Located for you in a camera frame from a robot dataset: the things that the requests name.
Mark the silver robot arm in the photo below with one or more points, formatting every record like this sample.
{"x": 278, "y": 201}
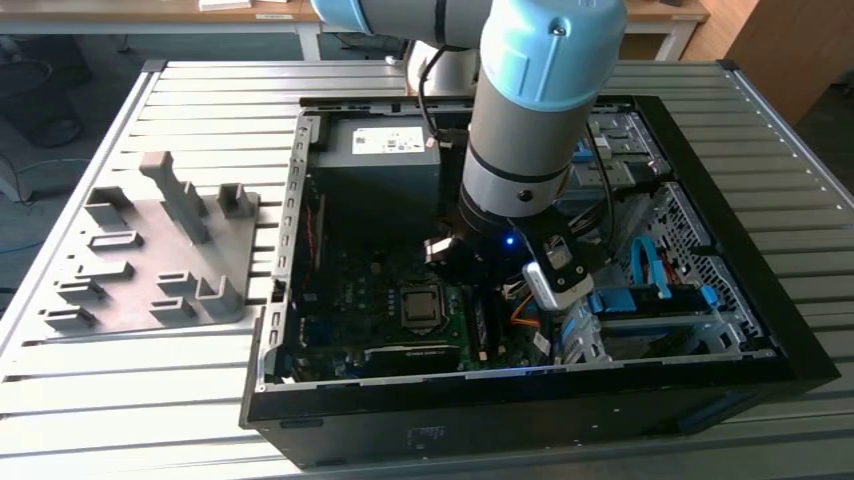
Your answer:
{"x": 534, "y": 125}

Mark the installed dark RAM stick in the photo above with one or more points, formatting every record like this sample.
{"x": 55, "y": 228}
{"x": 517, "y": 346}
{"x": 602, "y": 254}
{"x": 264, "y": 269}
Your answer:
{"x": 498, "y": 322}

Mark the white plug connector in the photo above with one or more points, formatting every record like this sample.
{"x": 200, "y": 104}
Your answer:
{"x": 515, "y": 290}

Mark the green motherboard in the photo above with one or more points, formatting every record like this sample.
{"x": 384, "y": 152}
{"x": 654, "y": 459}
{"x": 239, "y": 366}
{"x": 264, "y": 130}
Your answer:
{"x": 360, "y": 305}

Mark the blue disk carrier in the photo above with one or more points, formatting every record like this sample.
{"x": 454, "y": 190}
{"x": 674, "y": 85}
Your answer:
{"x": 617, "y": 302}
{"x": 583, "y": 152}

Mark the grey power supply unit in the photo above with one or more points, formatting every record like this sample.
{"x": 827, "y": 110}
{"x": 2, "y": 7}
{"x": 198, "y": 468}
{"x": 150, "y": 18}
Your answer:
{"x": 374, "y": 185}

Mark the black graphics card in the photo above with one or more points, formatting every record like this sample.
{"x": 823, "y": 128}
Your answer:
{"x": 410, "y": 356}

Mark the grey metal drive cage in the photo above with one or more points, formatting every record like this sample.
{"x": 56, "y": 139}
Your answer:
{"x": 634, "y": 165}

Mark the grey metal disk bay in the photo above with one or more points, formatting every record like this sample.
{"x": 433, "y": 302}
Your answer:
{"x": 667, "y": 325}

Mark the black PC case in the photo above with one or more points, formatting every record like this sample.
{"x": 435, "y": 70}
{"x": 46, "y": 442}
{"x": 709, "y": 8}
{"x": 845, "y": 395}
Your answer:
{"x": 467, "y": 420}

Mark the grey parts rack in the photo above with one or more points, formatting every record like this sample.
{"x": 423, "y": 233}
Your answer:
{"x": 147, "y": 235}

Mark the wooden cabinet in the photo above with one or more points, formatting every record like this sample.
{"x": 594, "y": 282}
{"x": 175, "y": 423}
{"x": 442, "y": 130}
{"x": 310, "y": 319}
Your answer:
{"x": 787, "y": 50}

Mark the white box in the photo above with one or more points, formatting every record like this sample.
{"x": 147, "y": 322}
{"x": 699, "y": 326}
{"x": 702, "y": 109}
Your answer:
{"x": 223, "y": 4}

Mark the wooden desk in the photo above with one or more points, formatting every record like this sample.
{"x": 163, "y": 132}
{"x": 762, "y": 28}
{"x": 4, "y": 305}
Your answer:
{"x": 134, "y": 12}

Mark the black camera bracket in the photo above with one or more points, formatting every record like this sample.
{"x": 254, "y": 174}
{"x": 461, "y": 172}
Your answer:
{"x": 534, "y": 230}

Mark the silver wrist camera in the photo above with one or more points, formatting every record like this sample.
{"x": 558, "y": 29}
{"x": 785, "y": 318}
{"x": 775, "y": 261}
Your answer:
{"x": 557, "y": 295}

